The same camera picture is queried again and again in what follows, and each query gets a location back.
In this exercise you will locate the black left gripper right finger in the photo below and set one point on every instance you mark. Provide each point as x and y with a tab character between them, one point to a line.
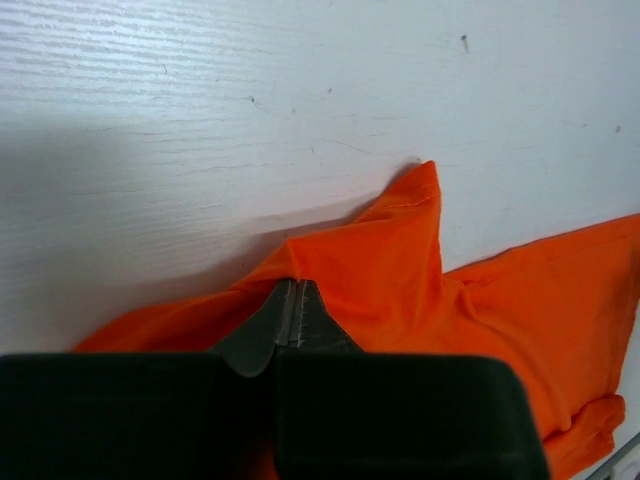
343	413

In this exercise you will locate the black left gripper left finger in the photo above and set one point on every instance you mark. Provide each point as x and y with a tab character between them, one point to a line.
143	415

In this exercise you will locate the orange t shirt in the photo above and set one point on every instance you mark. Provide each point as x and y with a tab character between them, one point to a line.
560	311

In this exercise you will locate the aluminium table edge rail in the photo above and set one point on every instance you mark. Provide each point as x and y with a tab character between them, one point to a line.
624	464

